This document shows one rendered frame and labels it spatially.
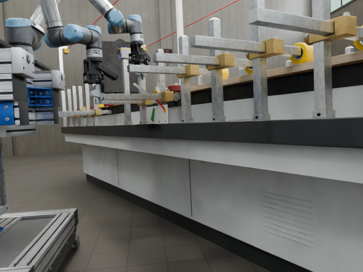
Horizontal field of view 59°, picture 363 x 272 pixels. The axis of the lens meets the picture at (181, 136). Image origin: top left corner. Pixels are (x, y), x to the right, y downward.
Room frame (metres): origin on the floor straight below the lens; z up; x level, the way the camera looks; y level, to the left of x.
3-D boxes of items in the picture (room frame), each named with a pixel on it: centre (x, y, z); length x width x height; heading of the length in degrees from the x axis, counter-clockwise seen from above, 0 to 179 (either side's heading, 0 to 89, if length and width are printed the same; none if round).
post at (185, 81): (1.59, -0.03, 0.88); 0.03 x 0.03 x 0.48; 31
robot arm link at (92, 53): (1.57, 0.40, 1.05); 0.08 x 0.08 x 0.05
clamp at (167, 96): (1.78, 0.09, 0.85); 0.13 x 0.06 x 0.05; 31
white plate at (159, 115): (1.82, 0.14, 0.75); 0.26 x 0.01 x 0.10; 31
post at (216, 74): (1.38, -0.16, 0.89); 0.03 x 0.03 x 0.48; 31
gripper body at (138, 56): (1.88, 0.23, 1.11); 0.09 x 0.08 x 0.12; 154
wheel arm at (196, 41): (1.10, -0.26, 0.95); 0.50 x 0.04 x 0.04; 121
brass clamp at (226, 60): (1.36, -0.17, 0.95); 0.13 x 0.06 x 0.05; 31
